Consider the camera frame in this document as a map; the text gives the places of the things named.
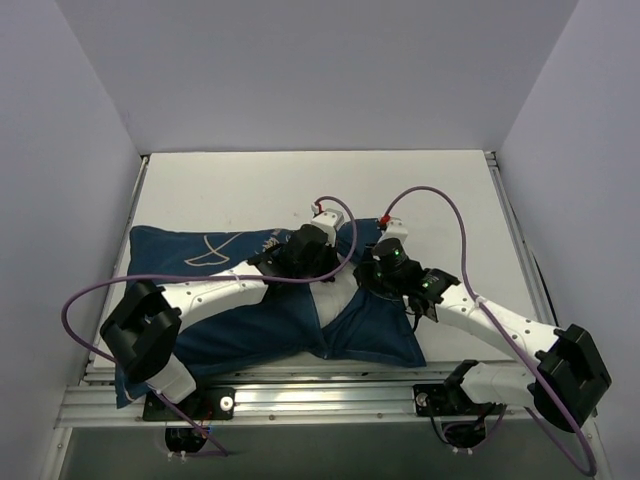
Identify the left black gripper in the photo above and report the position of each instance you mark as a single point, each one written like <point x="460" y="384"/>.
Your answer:
<point x="322" y="257"/>

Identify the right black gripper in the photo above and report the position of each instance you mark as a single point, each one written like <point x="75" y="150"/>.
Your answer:
<point x="373" y="276"/>

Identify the white pillow insert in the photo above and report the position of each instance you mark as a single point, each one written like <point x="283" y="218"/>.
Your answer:
<point x="332" y="297"/>

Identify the blue fish-print pillowcase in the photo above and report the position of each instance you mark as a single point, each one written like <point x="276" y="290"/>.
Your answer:
<point x="369" y="329"/>

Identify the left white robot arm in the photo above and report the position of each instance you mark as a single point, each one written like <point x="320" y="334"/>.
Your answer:
<point x="142" y="330"/>

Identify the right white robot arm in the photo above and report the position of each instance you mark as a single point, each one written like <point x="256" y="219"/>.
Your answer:
<point x="559" y="373"/>

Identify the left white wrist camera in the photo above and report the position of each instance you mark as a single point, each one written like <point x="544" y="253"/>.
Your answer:
<point x="328" y="221"/>

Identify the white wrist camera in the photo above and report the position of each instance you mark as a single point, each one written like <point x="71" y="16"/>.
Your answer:
<point x="392" y="228"/>
<point x="328" y="221"/>

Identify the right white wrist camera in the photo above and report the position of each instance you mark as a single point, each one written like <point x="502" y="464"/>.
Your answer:
<point x="392" y="228"/>

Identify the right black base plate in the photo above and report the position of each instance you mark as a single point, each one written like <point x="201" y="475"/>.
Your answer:
<point x="438" y="400"/>

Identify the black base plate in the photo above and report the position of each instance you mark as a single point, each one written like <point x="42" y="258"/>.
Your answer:
<point x="216" y="403"/>
<point x="438" y="400"/>

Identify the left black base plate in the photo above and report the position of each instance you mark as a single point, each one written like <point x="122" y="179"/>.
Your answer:
<point x="216" y="403"/>

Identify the aluminium mounting rail frame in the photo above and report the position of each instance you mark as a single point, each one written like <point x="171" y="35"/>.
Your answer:
<point x="456" y="223"/>

